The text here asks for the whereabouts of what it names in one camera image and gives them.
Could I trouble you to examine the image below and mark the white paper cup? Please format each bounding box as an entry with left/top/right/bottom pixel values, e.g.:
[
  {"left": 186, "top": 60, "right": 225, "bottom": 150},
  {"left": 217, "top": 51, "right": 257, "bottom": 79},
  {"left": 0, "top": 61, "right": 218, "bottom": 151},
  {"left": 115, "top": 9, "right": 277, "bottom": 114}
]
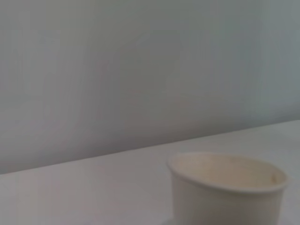
[{"left": 166, "top": 151, "right": 289, "bottom": 225}]

